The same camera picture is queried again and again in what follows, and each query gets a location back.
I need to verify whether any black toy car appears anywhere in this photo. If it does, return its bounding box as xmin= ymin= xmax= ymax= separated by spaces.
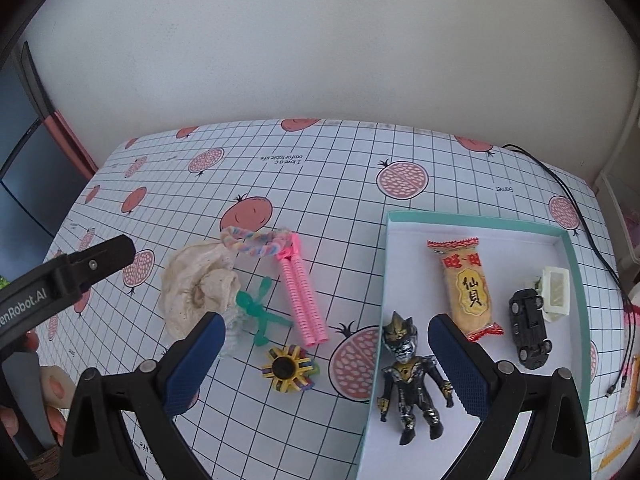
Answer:
xmin=509 ymin=288 xmax=552 ymax=370

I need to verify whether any black gold action figure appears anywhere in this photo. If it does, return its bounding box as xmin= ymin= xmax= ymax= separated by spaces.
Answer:
xmin=376 ymin=311 xmax=454 ymax=446

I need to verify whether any cream lace scrunchie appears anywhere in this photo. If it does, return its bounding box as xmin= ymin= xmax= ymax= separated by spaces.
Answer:
xmin=158 ymin=240 xmax=245 ymax=356

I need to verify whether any yellow striped gear toy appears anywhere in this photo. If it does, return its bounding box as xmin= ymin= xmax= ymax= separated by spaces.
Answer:
xmin=262 ymin=344 xmax=320 ymax=393

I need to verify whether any left hand with fingertips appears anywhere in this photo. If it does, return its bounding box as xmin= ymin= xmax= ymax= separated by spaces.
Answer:
xmin=0 ymin=331 xmax=72 ymax=449

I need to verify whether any white plastic hook holder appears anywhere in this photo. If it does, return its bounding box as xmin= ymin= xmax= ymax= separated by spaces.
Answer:
xmin=536 ymin=266 xmax=570 ymax=323

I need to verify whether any teal shallow box tray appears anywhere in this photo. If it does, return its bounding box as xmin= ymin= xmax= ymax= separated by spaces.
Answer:
xmin=358 ymin=211 xmax=591 ymax=479

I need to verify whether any orange rice cracker packet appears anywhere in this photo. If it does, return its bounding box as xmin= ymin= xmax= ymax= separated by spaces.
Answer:
xmin=426 ymin=237 xmax=504 ymax=342

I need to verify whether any green translucent toy figure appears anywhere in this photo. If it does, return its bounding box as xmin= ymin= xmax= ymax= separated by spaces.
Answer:
xmin=235 ymin=276 xmax=293 ymax=347

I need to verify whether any pomegranate grid tablecloth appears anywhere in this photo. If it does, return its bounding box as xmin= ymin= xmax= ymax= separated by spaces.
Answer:
xmin=38 ymin=119 xmax=622 ymax=479

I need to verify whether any black usb cable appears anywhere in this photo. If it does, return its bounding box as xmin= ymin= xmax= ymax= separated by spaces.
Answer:
xmin=501 ymin=143 xmax=640 ymax=399

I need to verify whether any pastel rainbow braided hair tie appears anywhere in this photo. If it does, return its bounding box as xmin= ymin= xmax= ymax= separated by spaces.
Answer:
xmin=219 ymin=225 xmax=294 ymax=260

